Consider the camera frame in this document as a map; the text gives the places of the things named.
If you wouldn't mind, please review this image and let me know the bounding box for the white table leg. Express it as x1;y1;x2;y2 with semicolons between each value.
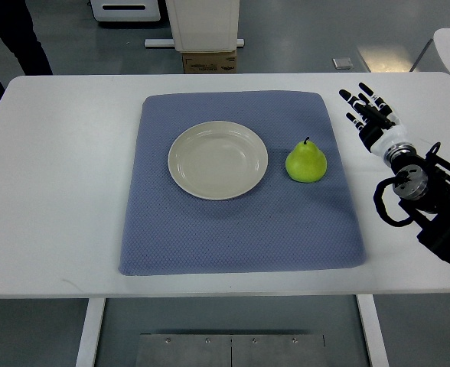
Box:
75;298;106;367
356;294;390;367

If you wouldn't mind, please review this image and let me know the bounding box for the white machine with slot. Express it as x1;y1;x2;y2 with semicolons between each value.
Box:
90;0;161;22

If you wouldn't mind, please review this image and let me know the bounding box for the blue textured mat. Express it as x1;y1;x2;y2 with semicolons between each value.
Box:
119;91;366;276

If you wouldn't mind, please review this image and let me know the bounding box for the small grey floor plate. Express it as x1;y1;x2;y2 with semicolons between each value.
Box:
332;57;354;70

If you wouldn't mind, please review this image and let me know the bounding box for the person in dark trousers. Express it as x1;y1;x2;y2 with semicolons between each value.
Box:
0;0;53;101

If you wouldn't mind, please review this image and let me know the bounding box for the right white table leg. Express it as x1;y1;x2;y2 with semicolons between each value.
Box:
356;294;390;367

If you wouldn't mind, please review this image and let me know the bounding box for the cream round plate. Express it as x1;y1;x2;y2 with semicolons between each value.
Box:
168;121;269;200

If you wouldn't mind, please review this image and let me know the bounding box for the brown cardboard box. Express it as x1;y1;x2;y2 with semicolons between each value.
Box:
181;50;237;74

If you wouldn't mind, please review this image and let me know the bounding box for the green pear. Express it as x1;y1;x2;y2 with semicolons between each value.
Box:
285;137;328;183

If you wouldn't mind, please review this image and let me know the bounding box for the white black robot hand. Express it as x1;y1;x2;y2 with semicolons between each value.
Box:
339;83;409;161

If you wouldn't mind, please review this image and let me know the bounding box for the white cabinet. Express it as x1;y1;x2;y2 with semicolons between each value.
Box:
144;0;245;53

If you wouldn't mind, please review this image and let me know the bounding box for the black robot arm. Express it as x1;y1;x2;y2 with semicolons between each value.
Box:
373;142;450;264

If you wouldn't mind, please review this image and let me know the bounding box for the left white table leg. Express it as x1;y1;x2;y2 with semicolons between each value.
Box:
75;298;106;367

